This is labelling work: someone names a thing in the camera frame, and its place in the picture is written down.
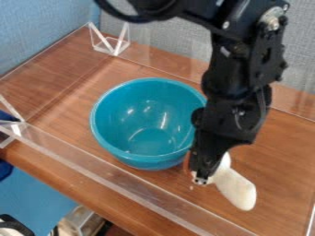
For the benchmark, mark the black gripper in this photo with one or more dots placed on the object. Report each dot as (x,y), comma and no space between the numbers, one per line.
(226,123)

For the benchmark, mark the brown and white toy mushroom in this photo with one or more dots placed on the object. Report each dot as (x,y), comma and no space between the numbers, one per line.
(233,185)

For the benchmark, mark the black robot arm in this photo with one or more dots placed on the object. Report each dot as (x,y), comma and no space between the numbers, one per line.
(247,63)

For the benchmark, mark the blue ceramic bowl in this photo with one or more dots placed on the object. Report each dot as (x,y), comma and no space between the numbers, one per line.
(141,122)

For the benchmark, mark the clear box under table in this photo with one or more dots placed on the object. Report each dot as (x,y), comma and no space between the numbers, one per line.
(82,222)

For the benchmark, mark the clear acrylic front barrier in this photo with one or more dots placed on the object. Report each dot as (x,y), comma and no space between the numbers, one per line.
(151,196)

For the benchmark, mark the clear acrylic barrier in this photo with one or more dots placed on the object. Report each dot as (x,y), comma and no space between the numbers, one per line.
(289,99)
(151,196)

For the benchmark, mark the clear acrylic back barrier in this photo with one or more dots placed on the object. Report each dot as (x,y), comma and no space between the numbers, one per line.
(289,99)

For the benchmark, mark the blue cloth object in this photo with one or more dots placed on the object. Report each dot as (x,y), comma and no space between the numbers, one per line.
(6,168)

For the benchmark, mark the black object bottom left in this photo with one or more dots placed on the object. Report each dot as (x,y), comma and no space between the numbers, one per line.
(11,227)

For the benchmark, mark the clear acrylic corner bracket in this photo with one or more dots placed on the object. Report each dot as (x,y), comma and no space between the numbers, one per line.
(107,44)

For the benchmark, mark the clear acrylic left bracket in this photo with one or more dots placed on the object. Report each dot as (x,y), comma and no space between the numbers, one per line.
(12,123)

